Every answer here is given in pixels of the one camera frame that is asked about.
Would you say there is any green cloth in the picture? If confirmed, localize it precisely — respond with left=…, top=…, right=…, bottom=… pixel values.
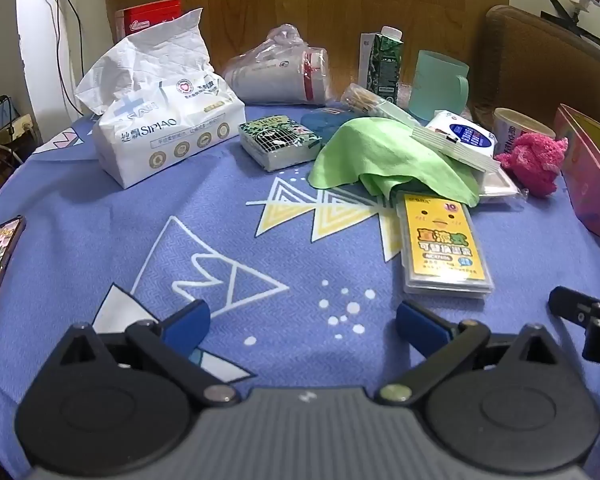
left=308, top=117, right=481, bottom=207

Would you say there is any yellow label plastic case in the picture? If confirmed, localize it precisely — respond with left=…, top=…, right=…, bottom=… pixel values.
left=396, top=192, right=495, bottom=300

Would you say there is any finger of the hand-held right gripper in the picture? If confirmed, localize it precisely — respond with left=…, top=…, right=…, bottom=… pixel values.
left=548, top=286, right=600, bottom=361

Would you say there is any green drink carton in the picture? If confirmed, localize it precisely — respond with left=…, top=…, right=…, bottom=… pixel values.
left=358, top=26, right=405, bottom=107

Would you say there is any black wall cable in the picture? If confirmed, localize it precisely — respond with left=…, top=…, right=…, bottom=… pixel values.
left=45, top=0, right=87, bottom=116

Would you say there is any white wet wipes pack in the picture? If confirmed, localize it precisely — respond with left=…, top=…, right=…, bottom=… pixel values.
left=425, top=110, right=497, bottom=157

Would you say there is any teal plastic cup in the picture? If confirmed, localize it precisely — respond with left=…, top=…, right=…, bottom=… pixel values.
left=406, top=50, right=470, bottom=121

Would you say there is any black charger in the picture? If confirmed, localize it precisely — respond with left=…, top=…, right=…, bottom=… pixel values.
left=0, top=94, right=20, bottom=128

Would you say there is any blue printed tablecloth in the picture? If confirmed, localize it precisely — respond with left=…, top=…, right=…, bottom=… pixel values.
left=0, top=100, right=600, bottom=480

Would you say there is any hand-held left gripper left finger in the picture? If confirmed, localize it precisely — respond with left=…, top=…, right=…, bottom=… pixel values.
left=45, top=299, right=242, bottom=406

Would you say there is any plastic bag of paper cups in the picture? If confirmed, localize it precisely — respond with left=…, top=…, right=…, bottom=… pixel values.
left=223, top=24, right=331, bottom=106

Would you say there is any clear cotton swab box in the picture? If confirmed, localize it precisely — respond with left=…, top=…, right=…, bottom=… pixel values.
left=341, top=83, right=421, bottom=126

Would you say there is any white ribbed plastic case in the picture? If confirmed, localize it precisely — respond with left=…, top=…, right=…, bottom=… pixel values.
left=412, top=125, right=501, bottom=173

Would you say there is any wooden board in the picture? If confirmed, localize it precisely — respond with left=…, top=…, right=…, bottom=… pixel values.
left=98, top=0, right=512, bottom=106

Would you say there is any pink biscuit tin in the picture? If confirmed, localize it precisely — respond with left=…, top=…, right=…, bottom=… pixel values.
left=554, top=104, right=600, bottom=248

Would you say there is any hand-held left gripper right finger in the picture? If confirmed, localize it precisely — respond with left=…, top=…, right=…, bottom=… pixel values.
left=379, top=301, right=563, bottom=406

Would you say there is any pink plush toy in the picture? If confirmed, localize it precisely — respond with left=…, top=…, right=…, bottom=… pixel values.
left=495, top=132, right=568, bottom=197

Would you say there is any red box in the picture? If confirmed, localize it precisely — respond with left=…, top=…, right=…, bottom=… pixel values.
left=115, top=0, right=182, bottom=41

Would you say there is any white tissue pack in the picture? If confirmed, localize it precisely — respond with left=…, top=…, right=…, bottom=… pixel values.
left=75, top=8, right=246, bottom=190

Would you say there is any beige power strip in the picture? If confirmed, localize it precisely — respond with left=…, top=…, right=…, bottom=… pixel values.
left=0, top=112, right=42, bottom=148

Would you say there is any paper snack cup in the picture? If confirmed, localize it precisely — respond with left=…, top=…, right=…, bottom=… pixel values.
left=493, top=108, right=557, bottom=156

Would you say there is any clear plastic box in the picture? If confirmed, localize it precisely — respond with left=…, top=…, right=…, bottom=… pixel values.
left=472, top=167, right=523, bottom=205

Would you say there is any small patterned tissue pack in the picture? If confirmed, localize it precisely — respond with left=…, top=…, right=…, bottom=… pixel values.
left=238, top=116, right=321, bottom=173

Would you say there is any brown chair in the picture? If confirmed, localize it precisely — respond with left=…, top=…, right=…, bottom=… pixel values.
left=472, top=5, right=600, bottom=133

